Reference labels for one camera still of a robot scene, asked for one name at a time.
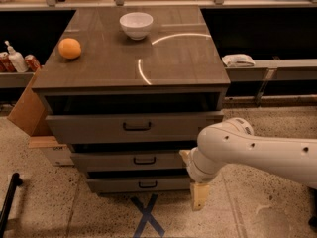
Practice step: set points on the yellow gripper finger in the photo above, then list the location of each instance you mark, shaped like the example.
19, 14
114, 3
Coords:
185, 155
199, 194

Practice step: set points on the grey drawer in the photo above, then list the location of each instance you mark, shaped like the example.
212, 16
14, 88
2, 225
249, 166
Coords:
130, 128
127, 161
118, 185

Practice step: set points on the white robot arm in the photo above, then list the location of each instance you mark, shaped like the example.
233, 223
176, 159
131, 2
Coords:
233, 142

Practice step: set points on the grey bottom drawer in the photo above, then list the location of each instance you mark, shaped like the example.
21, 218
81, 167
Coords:
118, 185

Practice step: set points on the grey top drawer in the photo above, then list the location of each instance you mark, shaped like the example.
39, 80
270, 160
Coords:
130, 128

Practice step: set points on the grey drawer cabinet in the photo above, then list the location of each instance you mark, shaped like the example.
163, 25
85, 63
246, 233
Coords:
174, 69

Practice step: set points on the blue tape cross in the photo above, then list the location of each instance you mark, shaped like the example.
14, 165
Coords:
147, 217

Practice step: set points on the folded white cloth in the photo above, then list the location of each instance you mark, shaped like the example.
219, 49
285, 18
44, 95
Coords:
238, 60

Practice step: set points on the white box on floor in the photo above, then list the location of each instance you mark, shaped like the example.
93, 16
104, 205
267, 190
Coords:
57, 154

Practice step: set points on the white ceramic bowl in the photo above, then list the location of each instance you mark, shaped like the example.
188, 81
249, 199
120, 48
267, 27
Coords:
136, 25

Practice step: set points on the orange fruit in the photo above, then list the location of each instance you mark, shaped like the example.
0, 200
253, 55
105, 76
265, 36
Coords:
69, 48

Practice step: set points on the brown cardboard box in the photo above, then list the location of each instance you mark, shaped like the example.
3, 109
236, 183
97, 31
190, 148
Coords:
29, 113

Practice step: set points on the black left base leg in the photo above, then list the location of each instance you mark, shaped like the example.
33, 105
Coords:
14, 183

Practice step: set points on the red soda can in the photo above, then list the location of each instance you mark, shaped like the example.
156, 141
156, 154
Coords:
32, 62

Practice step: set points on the white pump bottle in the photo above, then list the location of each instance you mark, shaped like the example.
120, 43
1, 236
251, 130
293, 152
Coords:
16, 59

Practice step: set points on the red can at edge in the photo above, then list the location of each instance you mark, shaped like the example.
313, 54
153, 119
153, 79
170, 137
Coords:
5, 63

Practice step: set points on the grey metal shelf rail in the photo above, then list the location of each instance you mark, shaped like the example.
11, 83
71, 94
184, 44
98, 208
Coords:
276, 70

